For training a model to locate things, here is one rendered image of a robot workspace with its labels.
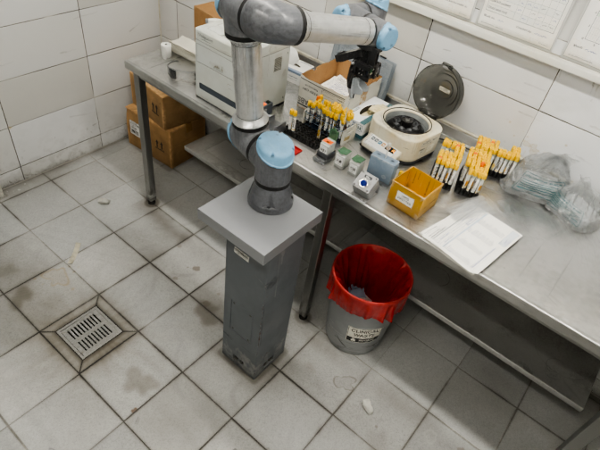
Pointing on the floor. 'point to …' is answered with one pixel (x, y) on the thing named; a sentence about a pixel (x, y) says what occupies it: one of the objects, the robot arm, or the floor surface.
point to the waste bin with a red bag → (345, 268)
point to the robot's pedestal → (258, 305)
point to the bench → (531, 369)
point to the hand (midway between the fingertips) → (351, 94)
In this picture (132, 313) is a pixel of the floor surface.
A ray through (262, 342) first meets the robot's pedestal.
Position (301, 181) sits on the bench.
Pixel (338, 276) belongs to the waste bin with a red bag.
